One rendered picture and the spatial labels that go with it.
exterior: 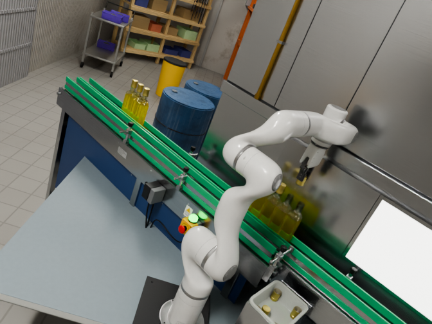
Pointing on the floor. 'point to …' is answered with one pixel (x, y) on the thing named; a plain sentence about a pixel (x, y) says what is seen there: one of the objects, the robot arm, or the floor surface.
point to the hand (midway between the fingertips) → (303, 175)
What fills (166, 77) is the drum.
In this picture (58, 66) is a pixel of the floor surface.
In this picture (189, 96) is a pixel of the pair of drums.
